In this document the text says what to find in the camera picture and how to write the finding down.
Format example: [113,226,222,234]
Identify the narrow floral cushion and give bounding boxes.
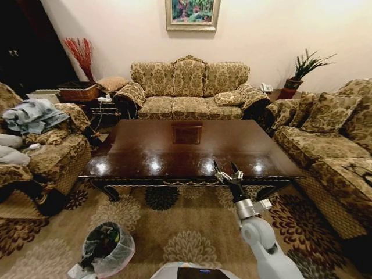
[289,91,320,128]

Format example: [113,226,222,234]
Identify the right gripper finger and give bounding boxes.
[230,161,245,181]
[213,160,231,183]

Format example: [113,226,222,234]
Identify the large floral square cushion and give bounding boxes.
[301,92,362,134]

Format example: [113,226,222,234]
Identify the dark wooden cabinet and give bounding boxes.
[0,0,79,99]

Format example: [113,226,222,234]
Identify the white pillow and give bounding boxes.
[0,144,31,167]
[0,133,24,149]

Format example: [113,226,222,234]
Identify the dark wooden coffee table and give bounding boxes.
[77,119,306,203]

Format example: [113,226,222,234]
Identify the framed colourful painting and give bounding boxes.
[164,0,221,32]

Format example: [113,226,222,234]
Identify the green potted plant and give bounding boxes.
[283,48,338,91]

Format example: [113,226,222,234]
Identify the red dried branches bunch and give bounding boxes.
[63,37,96,83]

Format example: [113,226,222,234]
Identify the patterned beige floor rug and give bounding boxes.
[0,178,372,279]

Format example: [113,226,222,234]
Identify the white robot front shell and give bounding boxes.
[150,260,242,279]

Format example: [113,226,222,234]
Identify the long floral patterned sofa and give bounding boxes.
[264,78,372,241]

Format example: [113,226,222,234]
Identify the dark side table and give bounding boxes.
[85,98,120,130]

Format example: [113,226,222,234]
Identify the golden dotted cushion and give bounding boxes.
[96,76,129,92]

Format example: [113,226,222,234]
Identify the small floral sofa cushion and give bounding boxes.
[214,91,245,107]

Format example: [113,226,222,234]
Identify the trash bin with clear bag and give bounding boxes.
[81,221,137,277]

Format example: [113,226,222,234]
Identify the three-seat floral patterned sofa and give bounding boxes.
[112,54,271,120]

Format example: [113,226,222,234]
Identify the pale blue cloth pile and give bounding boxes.
[1,98,70,135]

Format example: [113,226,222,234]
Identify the brown wicker basket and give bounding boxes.
[56,81,101,102]

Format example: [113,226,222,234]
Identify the reddish wooden corner table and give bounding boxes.
[266,87,297,102]

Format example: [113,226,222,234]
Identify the floral patterned armchair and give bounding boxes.
[0,81,93,219]

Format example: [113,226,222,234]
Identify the white storage box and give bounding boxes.
[26,89,61,103]

